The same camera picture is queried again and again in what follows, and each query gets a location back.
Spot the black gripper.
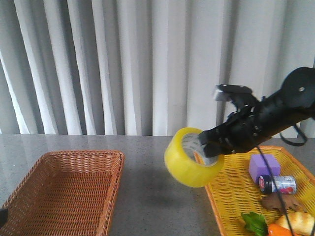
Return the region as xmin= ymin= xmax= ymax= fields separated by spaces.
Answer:
xmin=198 ymin=104 xmax=274 ymax=158

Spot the yellow tape roll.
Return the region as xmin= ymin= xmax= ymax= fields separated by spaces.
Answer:
xmin=164 ymin=127 xmax=224 ymax=188

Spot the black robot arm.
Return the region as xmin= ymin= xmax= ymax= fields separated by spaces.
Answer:
xmin=198 ymin=67 xmax=315 ymax=157

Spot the purple foam block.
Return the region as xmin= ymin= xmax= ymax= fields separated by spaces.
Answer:
xmin=248 ymin=154 xmax=282 ymax=183

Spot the yellow plastic basket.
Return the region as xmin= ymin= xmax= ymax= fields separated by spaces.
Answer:
xmin=205 ymin=146 xmax=315 ymax=236

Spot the small black-capped bottle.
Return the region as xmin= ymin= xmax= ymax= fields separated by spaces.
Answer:
xmin=258 ymin=175 xmax=297 ymax=195

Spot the brown dried leaf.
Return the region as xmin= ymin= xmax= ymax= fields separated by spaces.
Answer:
xmin=261 ymin=193 xmax=307 ymax=214

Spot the green leaf garnish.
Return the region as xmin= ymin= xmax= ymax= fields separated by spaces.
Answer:
xmin=241 ymin=212 xmax=268 ymax=236

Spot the orange carrot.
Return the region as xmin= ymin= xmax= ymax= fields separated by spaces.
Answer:
xmin=268 ymin=224 xmax=298 ymax=236

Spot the bread roll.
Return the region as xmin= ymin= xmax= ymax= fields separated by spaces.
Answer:
xmin=287 ymin=212 xmax=315 ymax=236

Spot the brown wicker basket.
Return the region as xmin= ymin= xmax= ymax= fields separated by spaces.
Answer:
xmin=0 ymin=150 xmax=125 ymax=236

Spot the grey pleated curtain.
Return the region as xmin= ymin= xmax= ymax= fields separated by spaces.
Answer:
xmin=0 ymin=0 xmax=315 ymax=136

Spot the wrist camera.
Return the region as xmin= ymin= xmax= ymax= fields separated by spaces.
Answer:
xmin=214 ymin=84 xmax=259 ymax=110

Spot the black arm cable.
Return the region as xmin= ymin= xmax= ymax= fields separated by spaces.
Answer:
xmin=257 ymin=124 xmax=308 ymax=236

